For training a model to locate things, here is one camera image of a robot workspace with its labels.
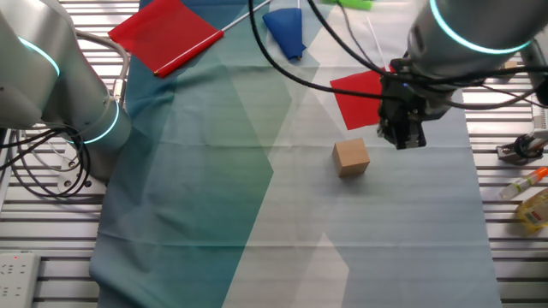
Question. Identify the teal and white tablecloth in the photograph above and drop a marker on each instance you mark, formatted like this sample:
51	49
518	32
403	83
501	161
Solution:
299	222

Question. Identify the white ribbed plastic part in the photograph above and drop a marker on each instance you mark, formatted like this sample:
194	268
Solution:
540	115

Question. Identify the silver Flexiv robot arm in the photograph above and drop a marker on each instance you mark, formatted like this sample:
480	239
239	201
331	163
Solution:
47	90

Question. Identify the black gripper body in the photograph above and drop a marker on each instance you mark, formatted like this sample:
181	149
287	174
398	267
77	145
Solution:
400	104

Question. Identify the small wooden block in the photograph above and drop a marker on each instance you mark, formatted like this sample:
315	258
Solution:
351	157

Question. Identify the yellow liquid bottle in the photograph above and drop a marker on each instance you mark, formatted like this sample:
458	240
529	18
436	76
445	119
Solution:
535	211

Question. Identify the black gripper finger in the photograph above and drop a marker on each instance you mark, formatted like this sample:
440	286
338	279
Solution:
410	136
387	128

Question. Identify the wrist camera with grey bracket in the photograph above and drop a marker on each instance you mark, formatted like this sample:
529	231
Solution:
437	109

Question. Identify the white power strip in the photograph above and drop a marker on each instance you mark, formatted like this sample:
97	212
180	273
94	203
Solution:
17	280

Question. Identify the metal clamp with black knob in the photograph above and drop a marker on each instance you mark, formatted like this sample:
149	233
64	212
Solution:
520	149

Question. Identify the small red flag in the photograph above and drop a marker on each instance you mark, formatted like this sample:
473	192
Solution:
357	100

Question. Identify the green flag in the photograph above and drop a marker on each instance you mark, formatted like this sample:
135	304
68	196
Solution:
353	4

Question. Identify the blue flag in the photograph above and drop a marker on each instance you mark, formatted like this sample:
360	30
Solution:
286	30

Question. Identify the large red flag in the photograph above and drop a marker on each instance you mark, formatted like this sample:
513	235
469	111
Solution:
164	34

